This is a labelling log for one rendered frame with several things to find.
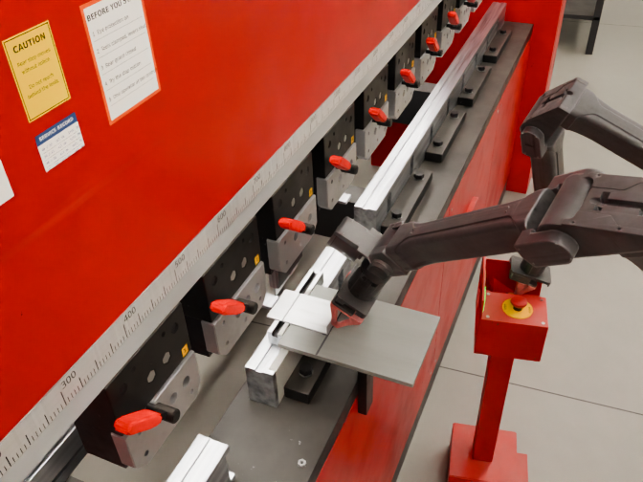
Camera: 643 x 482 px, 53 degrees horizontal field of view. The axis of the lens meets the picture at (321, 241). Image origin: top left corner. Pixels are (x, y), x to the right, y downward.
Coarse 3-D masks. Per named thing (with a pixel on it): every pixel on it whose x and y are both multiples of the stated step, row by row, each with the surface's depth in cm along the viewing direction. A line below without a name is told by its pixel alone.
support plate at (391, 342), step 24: (384, 312) 127; (408, 312) 127; (288, 336) 123; (312, 336) 123; (336, 336) 122; (360, 336) 122; (384, 336) 122; (408, 336) 122; (432, 336) 122; (336, 360) 118; (360, 360) 117; (384, 360) 117; (408, 360) 117; (408, 384) 113
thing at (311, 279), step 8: (312, 272) 138; (320, 272) 137; (304, 280) 135; (312, 280) 137; (320, 280) 137; (304, 288) 135; (312, 288) 133; (272, 328) 125; (280, 328) 126; (272, 336) 124; (280, 336) 123
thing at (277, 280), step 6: (300, 252) 124; (294, 264) 122; (288, 270) 120; (294, 270) 126; (270, 276) 118; (276, 276) 117; (282, 276) 119; (288, 276) 124; (270, 282) 118; (276, 282) 118; (282, 282) 119; (276, 288) 119; (276, 294) 120
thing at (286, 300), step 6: (282, 294) 132; (288, 294) 132; (294, 294) 132; (282, 300) 130; (288, 300) 130; (294, 300) 130; (276, 306) 129; (282, 306) 129; (288, 306) 129; (270, 312) 128; (276, 312) 128; (282, 312) 128; (276, 318) 126; (282, 318) 126
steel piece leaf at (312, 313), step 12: (300, 300) 130; (312, 300) 130; (324, 300) 130; (288, 312) 128; (300, 312) 128; (312, 312) 127; (324, 312) 127; (300, 324) 125; (312, 324) 125; (324, 324) 125
